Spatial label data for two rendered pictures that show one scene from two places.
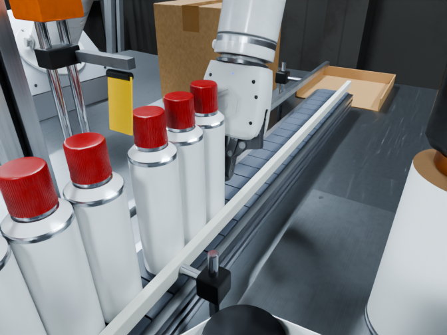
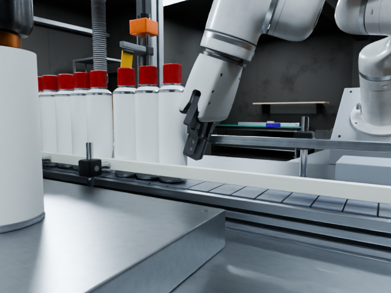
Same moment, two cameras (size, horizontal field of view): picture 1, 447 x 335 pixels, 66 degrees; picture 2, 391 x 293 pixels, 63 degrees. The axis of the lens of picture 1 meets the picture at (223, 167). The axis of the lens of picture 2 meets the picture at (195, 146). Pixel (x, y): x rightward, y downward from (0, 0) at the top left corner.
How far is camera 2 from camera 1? 0.74 m
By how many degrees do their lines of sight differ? 87
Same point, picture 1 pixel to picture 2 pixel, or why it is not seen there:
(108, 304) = not seen: hidden behind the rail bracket
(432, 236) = not seen: outside the picture
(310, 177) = (321, 255)
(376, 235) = (121, 226)
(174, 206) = (116, 123)
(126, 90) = (123, 57)
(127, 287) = not seen: hidden behind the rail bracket
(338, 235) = (131, 211)
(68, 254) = (73, 107)
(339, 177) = (347, 282)
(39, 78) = (348, 132)
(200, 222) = (138, 156)
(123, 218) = (91, 107)
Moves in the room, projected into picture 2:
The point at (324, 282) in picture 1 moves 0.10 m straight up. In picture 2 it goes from (77, 202) to (74, 129)
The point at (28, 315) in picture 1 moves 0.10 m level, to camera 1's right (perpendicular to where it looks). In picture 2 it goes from (63, 120) to (41, 122)
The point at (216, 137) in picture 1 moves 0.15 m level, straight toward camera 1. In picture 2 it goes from (160, 100) to (71, 100)
